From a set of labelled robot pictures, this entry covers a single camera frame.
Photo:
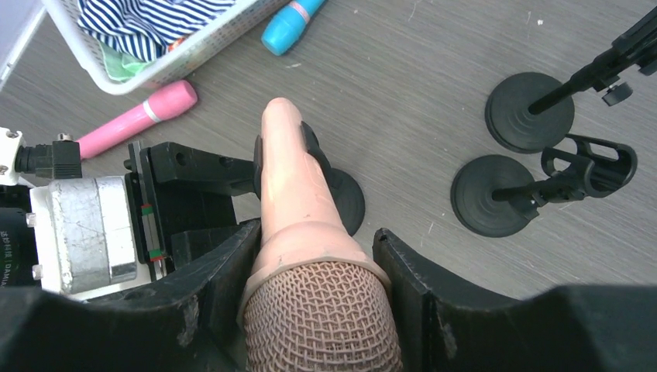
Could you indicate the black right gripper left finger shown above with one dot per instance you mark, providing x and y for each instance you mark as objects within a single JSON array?
[{"x": 183, "y": 322}]

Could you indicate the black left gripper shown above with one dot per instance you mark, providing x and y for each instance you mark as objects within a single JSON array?
[{"x": 181, "y": 202}]

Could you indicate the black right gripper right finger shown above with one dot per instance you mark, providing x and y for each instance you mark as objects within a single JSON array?
[{"x": 447, "y": 323}]

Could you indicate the pink microphone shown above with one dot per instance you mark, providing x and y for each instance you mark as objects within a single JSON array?
[{"x": 164, "y": 104}]

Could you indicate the beige microphone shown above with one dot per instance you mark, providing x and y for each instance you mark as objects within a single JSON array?
[{"x": 315, "y": 301}]

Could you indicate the black microphone stand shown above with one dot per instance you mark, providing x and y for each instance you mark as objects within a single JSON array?
[
  {"x": 530, "y": 111},
  {"x": 496, "y": 196},
  {"x": 346, "y": 192}
]

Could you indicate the black front microphone stand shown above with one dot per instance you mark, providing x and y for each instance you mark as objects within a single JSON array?
[{"x": 496, "y": 196}]

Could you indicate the green cloth in basket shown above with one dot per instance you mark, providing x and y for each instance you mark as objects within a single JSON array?
[{"x": 121, "y": 67}]

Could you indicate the white plastic basket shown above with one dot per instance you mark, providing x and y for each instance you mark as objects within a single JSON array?
[{"x": 182, "y": 58}]

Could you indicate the blue striped cloth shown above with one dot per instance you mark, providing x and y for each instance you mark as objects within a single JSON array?
[{"x": 146, "y": 30}]

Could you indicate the blue microphone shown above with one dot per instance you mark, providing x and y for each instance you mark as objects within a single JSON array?
[{"x": 287, "y": 26}]

